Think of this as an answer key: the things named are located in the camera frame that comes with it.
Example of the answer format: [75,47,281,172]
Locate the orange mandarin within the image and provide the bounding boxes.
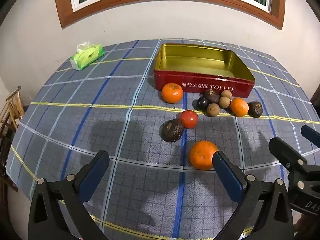
[161,83,184,103]
[230,98,249,117]
[189,140,219,171]

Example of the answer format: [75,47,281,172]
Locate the wrinkled dark passion fruit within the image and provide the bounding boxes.
[202,89,217,104]
[161,119,185,143]
[248,101,263,118]

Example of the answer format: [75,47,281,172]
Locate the red and gold tin box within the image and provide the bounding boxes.
[153,43,256,98]

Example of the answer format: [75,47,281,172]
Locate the red tomato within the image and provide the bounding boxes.
[179,110,199,129]

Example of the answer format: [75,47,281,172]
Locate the blue plaid tablecloth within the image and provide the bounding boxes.
[6,39,320,240]

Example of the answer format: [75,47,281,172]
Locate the dark purple plum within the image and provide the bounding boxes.
[196,97,210,112]

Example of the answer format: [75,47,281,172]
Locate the bamboo chair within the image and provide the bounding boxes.
[0,86,25,193]

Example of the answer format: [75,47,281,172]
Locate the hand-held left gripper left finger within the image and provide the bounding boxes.
[28,150,110,240]

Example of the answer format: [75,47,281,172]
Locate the green tissue pack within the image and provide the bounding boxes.
[69,41,105,71]

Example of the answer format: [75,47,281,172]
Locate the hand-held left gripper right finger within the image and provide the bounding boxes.
[212,151,293,240]

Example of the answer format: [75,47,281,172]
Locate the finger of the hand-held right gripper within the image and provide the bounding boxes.
[301,125,320,145]
[269,137,309,177]

